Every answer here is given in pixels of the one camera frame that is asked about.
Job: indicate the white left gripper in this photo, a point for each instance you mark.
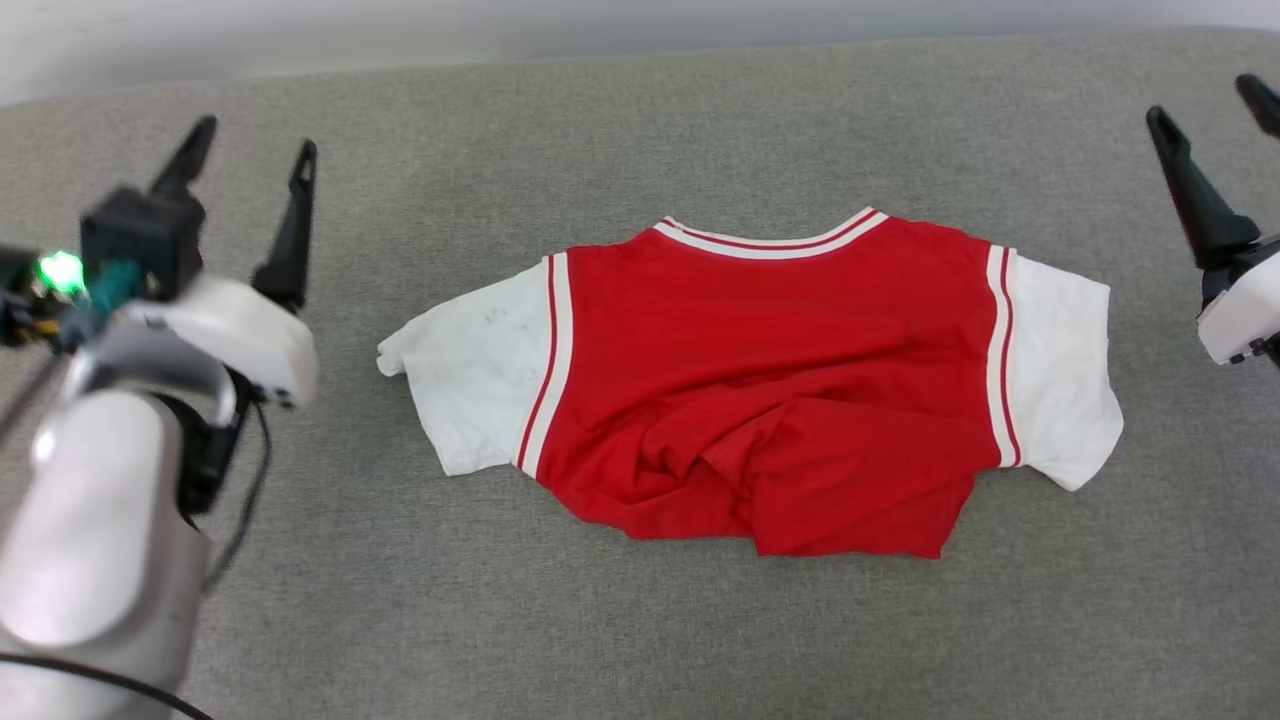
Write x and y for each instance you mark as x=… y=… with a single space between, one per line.
x=250 y=340

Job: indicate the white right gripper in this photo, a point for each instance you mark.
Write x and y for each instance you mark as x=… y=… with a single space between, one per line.
x=1245 y=310

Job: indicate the red and white shirt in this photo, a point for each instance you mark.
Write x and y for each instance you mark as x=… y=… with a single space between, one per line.
x=760 y=400

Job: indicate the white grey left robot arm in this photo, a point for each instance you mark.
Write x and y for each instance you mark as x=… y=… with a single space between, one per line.
x=90 y=530

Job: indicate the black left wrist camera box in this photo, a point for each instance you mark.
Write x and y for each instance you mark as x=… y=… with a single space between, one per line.
x=140 y=235

